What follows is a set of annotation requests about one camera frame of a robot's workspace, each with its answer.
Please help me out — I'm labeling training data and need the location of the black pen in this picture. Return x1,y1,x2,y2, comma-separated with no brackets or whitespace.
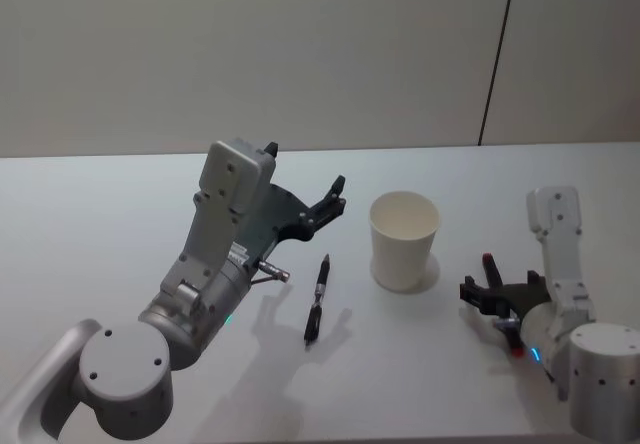
302,252,332,348

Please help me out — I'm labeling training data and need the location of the right gripper cable with plug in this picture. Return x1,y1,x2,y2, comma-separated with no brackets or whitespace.
493,316,526,356

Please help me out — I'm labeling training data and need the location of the white paper cup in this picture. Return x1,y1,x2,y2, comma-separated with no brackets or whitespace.
368,190,442,293

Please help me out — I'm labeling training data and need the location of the left gripper cable with plug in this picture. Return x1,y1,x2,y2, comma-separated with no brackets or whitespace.
249,258,293,288

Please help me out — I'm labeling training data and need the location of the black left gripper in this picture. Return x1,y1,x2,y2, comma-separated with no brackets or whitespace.
237,140,348,268

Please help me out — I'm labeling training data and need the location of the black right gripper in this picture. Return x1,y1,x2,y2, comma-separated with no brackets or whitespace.
458,252,552,320

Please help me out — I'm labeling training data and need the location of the gripper cable with plug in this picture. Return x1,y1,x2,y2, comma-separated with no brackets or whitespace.
249,258,293,288
493,316,526,356

